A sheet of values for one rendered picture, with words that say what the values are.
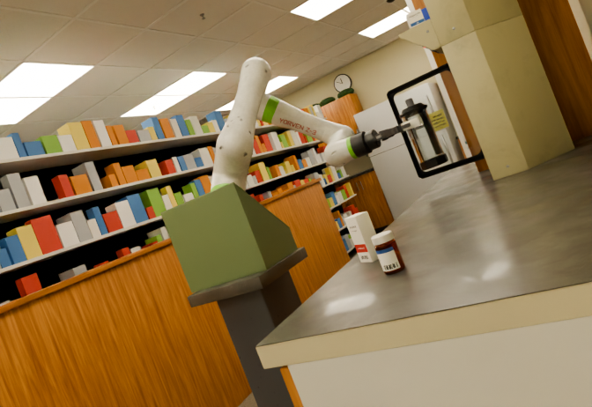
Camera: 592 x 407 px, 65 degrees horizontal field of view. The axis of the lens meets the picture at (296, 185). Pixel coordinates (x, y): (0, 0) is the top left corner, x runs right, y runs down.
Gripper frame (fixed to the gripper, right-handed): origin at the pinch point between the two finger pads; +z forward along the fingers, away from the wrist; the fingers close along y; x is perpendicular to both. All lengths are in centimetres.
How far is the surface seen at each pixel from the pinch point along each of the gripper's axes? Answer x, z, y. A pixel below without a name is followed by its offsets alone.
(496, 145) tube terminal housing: 17.0, 24.5, -15.0
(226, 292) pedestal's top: 30, -62, -62
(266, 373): 61, -64, -56
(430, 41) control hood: -22.5, 17.0, -14.8
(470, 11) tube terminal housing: -25.9, 31.5, -13.9
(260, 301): 37, -55, -56
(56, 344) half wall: 35, -175, -54
